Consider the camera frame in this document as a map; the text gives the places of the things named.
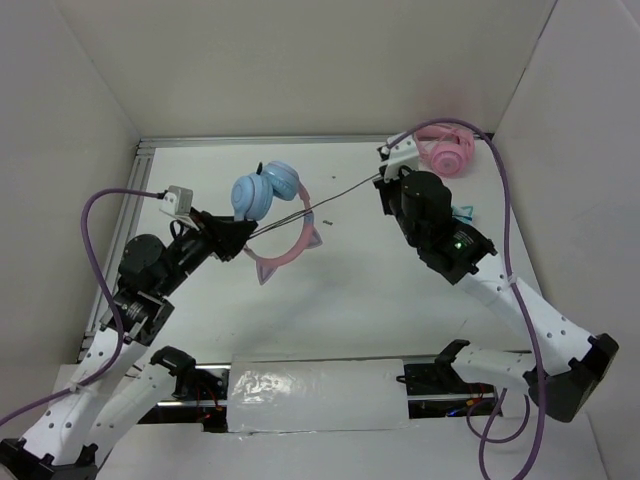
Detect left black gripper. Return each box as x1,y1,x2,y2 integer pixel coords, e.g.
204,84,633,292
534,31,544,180
155,205,257,297

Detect blue pink cat-ear headphones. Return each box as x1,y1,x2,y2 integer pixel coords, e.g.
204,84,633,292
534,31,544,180
231,161,323,285

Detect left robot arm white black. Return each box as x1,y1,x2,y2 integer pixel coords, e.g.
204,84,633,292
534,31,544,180
1,210,257,479

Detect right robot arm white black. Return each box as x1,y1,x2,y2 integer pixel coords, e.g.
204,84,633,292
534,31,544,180
374,167,619,423

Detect teal white cat-ear headphones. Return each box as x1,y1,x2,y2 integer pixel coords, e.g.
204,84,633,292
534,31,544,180
452,205,474,225

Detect white sheet over base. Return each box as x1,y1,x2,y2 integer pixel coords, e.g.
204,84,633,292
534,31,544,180
226,359,410,433

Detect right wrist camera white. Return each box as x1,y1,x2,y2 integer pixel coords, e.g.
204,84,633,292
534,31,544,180
377,132,420,183

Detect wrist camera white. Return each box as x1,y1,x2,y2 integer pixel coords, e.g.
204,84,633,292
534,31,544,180
377,132,420,183
159,185,193,219

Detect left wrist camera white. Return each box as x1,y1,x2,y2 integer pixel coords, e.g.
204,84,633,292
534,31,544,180
159,185,193,219

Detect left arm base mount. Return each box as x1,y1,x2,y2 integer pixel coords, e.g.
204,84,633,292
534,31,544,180
138,364,230,433

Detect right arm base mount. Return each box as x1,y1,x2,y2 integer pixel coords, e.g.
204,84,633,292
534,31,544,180
396,362,497,420

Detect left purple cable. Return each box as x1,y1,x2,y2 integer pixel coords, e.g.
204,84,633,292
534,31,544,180
0,187,166,424

